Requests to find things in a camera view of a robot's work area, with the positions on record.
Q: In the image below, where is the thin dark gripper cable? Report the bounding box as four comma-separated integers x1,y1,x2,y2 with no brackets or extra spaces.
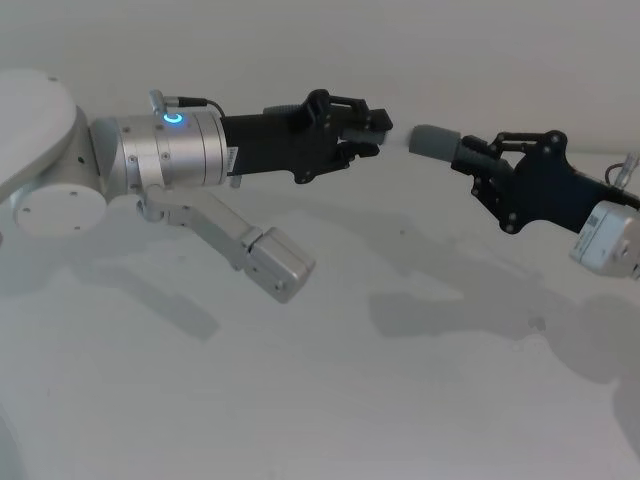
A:
148,88,225,121
604,154,640,195

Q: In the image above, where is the thin dark right gripper cable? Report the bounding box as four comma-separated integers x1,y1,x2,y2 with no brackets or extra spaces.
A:
604,154,640,195

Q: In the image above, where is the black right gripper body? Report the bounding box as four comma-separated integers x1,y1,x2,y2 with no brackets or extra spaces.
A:
478,130,640,237

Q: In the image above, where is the white table cloth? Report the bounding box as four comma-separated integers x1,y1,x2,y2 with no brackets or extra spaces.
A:
0,149,640,480

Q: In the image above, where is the thin dark left gripper cable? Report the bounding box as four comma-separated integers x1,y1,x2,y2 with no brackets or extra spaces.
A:
148,88,225,121

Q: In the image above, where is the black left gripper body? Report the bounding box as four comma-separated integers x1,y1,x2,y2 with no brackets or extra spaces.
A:
222,89,347,185

